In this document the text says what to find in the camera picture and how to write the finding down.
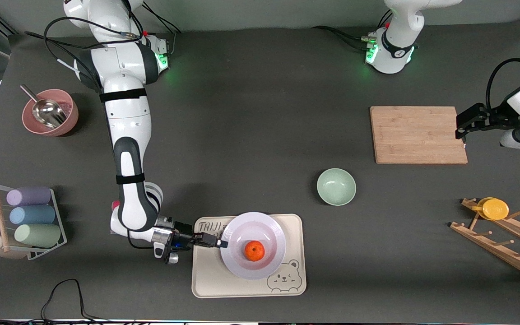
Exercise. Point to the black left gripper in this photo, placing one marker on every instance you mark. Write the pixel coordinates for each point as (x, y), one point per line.
(496, 118)

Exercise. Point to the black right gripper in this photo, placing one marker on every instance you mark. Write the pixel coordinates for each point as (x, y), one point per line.
(183, 236)

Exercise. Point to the white round plate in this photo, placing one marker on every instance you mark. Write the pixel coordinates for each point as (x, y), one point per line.
(242, 266)

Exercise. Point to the orange fruit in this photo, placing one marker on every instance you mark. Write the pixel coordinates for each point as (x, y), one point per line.
(254, 251)

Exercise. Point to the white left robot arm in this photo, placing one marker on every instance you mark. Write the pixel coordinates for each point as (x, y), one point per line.
(397, 49)

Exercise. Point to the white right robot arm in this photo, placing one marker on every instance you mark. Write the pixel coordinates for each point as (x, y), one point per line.
(127, 117)

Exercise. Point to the cream bear print tray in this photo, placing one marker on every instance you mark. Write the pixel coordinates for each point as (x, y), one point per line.
(206, 280)

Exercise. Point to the wooden cutting board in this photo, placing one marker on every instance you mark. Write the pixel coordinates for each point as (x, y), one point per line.
(418, 135)

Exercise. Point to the yellow cup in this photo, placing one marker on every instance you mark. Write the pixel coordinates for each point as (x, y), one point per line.
(494, 209)

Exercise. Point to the pink folded cloth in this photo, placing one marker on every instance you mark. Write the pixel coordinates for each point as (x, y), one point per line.
(115, 206)

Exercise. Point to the light green bowl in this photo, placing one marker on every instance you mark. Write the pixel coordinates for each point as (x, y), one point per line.
(336, 187)

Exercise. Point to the wooden peg drying rack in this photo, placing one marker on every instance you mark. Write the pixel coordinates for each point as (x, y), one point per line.
(508, 253)

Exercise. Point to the green cup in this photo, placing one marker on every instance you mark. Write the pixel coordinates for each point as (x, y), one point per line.
(39, 235)

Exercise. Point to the blue cup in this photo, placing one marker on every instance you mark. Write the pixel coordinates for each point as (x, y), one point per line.
(32, 215)

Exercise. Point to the pink bowl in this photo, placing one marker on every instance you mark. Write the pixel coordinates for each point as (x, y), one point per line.
(71, 121)

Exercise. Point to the purple cup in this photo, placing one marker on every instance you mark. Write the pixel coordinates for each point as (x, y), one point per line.
(30, 196)

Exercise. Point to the metal scoop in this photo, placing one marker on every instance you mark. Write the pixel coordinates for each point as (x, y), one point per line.
(50, 113)

